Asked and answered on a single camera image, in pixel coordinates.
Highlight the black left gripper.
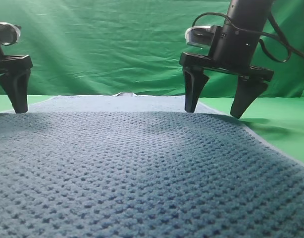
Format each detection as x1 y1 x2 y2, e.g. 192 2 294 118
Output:
0 46 33 114

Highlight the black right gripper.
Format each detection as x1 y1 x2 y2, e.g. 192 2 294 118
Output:
179 25 274 119

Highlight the blue waffle-weave towel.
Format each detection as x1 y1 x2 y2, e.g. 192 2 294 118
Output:
0 96 304 238

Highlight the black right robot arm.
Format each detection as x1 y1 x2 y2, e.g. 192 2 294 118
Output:
179 0 274 119

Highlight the white towel label tag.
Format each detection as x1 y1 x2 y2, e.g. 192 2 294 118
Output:
113 92 137 97

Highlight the green backdrop cloth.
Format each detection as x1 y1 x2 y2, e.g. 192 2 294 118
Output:
0 0 304 97

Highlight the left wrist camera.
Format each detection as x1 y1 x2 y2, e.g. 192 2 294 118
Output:
0 22 22 46

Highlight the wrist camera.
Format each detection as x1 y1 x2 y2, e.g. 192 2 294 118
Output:
185 25 217 48
0 22 22 46

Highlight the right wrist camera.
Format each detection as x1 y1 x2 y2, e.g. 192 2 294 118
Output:
185 25 217 48

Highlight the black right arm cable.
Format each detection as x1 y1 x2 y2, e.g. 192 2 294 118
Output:
192 11 304 63

